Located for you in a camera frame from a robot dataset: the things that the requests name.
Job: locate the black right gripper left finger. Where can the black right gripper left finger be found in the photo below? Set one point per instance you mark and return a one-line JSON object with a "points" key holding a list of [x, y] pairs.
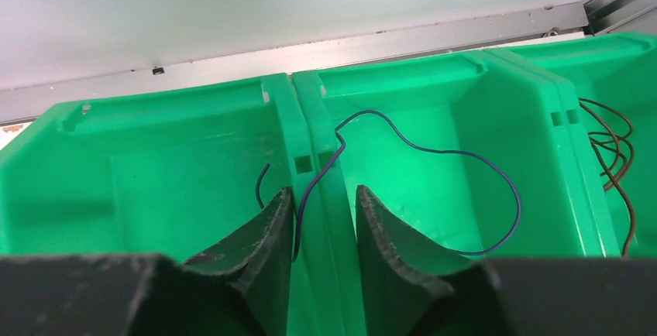
{"points": [[238, 286]]}

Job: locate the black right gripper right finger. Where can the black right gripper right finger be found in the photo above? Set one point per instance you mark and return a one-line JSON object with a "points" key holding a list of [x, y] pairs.
{"points": [[413, 286]]}

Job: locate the green plastic compartment bin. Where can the green plastic compartment bin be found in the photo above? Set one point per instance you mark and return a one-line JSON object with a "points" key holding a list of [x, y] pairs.
{"points": [[544, 151]]}

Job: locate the aluminium frame rail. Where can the aluminium frame rail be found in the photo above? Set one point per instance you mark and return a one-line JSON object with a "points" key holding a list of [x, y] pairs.
{"points": [[54, 51]]}

